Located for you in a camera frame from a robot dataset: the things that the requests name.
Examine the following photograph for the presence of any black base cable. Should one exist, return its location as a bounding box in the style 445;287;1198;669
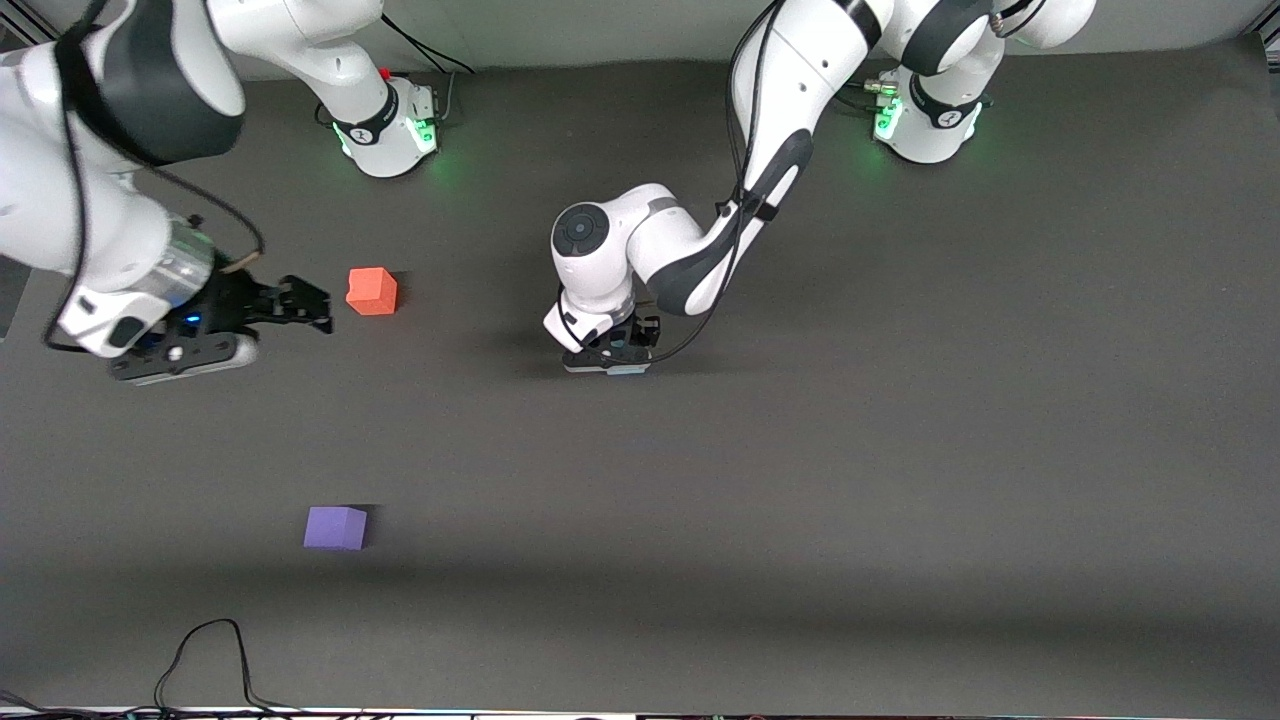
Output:
380;12;476;76
838;80;896;113

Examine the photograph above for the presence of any black left base cable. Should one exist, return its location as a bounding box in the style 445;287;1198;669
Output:
838;80;896;113

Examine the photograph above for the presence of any purple foam block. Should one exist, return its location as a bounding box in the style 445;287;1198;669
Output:
303;506;368;552

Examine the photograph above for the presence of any black looped table cable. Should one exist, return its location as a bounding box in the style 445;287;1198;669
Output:
153;618;301;716

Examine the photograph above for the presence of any aluminium frame rail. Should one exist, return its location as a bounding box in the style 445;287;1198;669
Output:
0;0;53;46

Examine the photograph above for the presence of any black right base cable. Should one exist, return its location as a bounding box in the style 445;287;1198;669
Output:
380;12;476;76

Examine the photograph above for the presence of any orange foam block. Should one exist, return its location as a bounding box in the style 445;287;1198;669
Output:
346;267;399;317

